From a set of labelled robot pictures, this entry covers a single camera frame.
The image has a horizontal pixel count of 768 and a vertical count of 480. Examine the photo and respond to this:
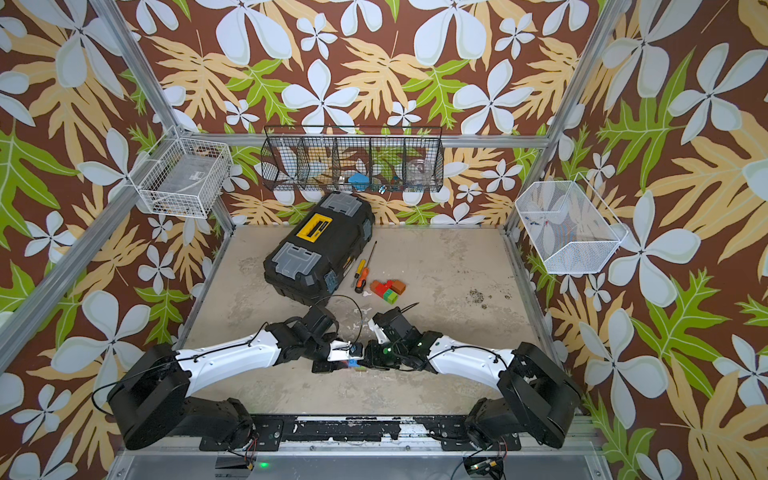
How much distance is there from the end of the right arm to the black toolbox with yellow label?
0.27 meters

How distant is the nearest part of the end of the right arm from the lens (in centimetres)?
62

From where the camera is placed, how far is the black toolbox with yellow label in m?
0.88
